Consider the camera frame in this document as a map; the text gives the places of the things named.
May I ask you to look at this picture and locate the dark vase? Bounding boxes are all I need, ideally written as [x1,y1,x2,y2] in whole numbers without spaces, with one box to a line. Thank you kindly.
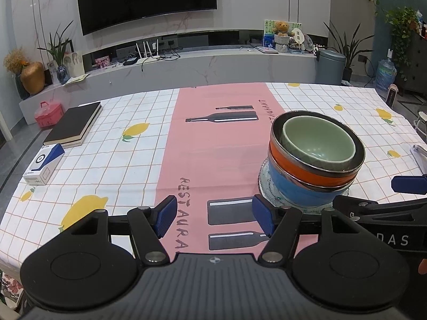
[15,73,30,101]

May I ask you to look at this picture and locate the blue water bottle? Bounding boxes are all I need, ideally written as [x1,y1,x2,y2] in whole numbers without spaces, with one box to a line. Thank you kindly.
[375,58,397,92]

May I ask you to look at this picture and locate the green leafy plant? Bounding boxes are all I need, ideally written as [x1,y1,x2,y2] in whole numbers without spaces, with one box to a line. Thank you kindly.
[37,20,74,67]

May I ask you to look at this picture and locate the white marble TV console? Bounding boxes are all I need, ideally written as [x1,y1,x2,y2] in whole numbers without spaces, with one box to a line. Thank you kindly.
[18,30,321,125]

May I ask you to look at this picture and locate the white and blue box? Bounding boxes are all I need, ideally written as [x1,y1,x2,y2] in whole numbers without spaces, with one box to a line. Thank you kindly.
[23,143,65,185]

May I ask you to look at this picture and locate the green ivy plant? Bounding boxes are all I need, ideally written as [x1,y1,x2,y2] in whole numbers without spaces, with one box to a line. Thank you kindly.
[383,7,419,81]

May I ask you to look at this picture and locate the white printed card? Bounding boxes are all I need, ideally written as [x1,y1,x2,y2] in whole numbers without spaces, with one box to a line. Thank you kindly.
[65,51,85,78]

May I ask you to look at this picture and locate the black notebook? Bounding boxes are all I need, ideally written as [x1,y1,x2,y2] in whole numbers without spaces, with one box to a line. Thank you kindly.
[43,102,102,149]

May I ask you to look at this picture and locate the pink basket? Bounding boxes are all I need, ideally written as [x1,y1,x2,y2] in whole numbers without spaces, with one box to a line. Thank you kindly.
[35,102,64,129]

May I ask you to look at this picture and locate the pink table runner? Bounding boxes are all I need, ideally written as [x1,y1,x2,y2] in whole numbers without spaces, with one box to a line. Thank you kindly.
[154,83,321,264]

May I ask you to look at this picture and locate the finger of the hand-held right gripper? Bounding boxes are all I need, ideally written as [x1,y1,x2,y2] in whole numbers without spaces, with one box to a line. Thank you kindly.
[391,174,427,195]
[334,195,427,221]

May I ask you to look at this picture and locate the teddy bear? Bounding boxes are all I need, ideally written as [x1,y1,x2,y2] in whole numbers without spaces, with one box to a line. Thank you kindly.
[272,21,290,37]

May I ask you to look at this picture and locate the green ceramic bowl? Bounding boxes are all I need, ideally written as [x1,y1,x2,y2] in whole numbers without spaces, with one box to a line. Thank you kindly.
[282,116,357,170]

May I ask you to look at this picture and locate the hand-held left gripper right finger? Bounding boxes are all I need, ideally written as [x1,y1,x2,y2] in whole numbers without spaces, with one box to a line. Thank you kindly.
[252,194,367,265]

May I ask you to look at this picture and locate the yellow paper booklet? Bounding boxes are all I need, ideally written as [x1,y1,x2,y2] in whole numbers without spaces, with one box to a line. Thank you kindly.
[63,73,90,85]

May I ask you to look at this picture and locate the colourful painting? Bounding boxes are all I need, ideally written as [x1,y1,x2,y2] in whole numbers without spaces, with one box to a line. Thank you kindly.
[263,19,302,49]

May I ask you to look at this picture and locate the gold vase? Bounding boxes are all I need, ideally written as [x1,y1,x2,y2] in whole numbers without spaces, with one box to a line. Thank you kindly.
[20,62,45,95]

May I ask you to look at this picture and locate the small pink heater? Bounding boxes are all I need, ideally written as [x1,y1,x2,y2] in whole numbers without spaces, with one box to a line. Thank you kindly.
[385,85,398,107]

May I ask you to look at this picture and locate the dried yellow flowers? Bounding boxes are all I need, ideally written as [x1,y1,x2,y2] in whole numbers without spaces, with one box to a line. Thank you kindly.
[3,48,30,74]

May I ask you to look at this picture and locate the potted long-leaf plant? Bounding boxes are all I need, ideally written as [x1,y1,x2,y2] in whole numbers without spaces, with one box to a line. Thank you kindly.
[323,20,374,82]

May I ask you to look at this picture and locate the floral printed cloth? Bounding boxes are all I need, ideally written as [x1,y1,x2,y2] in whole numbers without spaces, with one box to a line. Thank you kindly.
[0,270,24,307]

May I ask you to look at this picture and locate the black cable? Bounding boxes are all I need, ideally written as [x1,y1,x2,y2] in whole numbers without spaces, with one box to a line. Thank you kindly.
[142,48,182,72]

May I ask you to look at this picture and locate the black curved television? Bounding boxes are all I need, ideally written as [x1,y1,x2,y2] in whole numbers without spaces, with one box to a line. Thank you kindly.
[75,0,218,36]

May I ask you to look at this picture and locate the clear glass floral plate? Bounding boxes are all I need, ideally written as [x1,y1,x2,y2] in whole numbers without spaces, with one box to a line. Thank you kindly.
[258,158,349,214]

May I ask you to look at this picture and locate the white router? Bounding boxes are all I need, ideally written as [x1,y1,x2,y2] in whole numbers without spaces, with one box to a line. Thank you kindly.
[135,40,166,65]

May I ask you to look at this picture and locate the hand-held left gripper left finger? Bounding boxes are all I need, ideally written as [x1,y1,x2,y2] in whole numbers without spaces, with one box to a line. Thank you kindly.
[60,195,178,265]

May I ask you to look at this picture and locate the dark cabinet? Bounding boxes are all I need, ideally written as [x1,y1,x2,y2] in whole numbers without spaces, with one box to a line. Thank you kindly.
[398,31,427,99]

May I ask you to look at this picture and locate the grey trash can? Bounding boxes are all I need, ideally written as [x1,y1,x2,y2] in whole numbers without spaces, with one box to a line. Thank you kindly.
[315,49,347,85]

